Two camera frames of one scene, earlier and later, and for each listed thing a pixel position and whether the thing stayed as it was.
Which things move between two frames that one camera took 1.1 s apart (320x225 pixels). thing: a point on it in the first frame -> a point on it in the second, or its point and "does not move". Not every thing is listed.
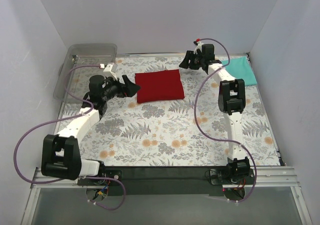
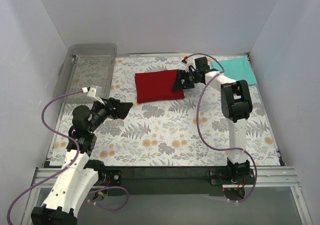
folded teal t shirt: (240, 68) does not move
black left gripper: (123, 88) -> (111, 107)
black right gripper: (191, 60) -> (184, 78)
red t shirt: (159, 86) does not move
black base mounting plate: (166, 181) does not move
